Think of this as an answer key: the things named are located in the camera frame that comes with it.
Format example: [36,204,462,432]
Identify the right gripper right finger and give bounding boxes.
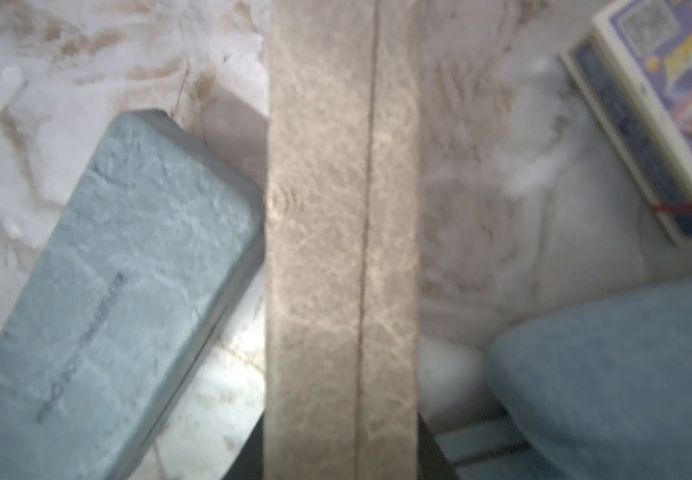
[418,414,460,480]

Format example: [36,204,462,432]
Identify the mint glasses case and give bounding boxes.
[263,1,422,479]

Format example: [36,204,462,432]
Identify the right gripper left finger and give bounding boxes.
[223,415,264,480]

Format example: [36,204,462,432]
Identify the playing card box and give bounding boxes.
[563,0,692,244]

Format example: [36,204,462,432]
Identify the blue case brown lining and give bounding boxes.
[486,280,692,479]

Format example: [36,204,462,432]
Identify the grey case mint lining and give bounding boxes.
[0,110,265,479]

